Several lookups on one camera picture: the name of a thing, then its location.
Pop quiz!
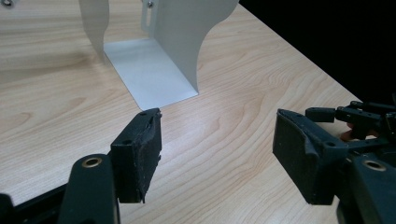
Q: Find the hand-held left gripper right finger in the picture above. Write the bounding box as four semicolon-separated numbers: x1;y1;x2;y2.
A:
272;108;396;224

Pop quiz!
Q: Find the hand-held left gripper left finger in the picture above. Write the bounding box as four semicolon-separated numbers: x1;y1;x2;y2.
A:
57;107;163;224

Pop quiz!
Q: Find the white metal bookend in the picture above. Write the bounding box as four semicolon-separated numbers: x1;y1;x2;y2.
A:
78;0;241;112

